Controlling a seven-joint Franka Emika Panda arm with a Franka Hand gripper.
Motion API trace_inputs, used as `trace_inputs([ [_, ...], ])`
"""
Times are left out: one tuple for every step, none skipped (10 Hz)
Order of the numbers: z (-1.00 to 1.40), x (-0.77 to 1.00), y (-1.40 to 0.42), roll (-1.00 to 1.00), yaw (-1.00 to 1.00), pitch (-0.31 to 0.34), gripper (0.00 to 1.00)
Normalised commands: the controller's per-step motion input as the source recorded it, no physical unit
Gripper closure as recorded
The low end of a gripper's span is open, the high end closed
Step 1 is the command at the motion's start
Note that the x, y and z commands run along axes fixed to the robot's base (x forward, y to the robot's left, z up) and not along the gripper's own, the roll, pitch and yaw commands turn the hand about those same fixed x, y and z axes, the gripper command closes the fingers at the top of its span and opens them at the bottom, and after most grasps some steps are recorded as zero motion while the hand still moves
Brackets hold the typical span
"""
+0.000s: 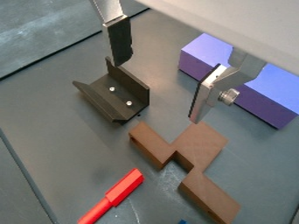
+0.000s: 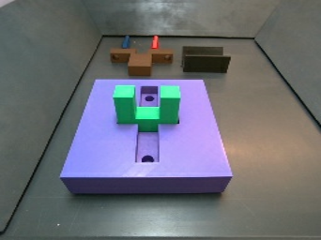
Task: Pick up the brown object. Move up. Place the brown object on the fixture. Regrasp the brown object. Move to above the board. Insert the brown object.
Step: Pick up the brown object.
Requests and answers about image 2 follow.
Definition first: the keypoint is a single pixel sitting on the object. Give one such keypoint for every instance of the brown T-shaped block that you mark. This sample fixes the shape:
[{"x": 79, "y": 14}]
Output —
[{"x": 139, "y": 62}]

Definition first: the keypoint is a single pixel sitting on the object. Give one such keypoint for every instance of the green U-shaped block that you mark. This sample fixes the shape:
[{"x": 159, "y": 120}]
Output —
[{"x": 147, "y": 116}]

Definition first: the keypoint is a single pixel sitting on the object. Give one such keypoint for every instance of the purple base block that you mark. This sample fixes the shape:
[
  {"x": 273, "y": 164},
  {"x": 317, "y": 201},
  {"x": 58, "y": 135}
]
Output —
[{"x": 187, "y": 163}]

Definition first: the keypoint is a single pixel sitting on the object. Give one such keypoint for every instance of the red peg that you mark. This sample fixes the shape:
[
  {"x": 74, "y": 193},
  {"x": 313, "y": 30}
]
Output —
[{"x": 155, "y": 42}]

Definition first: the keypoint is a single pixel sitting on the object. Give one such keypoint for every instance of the blue peg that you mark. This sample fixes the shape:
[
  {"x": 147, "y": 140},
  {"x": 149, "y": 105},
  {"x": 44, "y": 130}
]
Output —
[{"x": 126, "y": 43}]

